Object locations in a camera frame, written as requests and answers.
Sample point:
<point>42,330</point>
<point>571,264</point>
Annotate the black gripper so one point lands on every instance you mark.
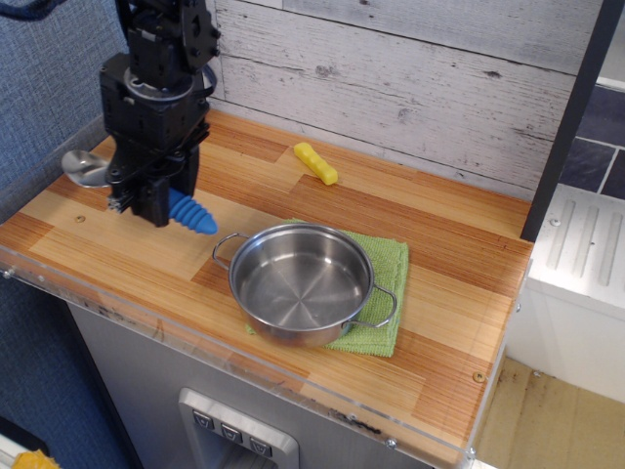
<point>154,109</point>

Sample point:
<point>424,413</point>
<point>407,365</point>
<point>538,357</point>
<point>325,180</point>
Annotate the blue handled metal spoon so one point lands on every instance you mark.
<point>88,170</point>

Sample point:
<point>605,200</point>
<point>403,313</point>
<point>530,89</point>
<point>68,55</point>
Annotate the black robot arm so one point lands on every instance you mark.
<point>159,28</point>

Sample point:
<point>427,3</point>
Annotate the stainless steel pot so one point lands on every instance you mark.
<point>303,285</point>

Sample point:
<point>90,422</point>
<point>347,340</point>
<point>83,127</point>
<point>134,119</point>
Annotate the yellow plastic corn piece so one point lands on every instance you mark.
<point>325,172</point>

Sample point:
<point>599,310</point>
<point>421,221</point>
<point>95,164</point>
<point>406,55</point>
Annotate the silver toy fridge cabinet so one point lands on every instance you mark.
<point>183,411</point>

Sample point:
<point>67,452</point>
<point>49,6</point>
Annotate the clear acrylic table guard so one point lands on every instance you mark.
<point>427,395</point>

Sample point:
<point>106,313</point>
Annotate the green microfiber cloth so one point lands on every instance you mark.
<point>390,262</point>

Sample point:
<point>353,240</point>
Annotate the yellow black object corner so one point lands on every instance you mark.
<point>34,460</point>

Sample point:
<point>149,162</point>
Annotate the white toy sink unit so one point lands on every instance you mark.
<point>569,321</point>

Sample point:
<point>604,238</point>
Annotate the black vertical post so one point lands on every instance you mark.
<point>591,65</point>

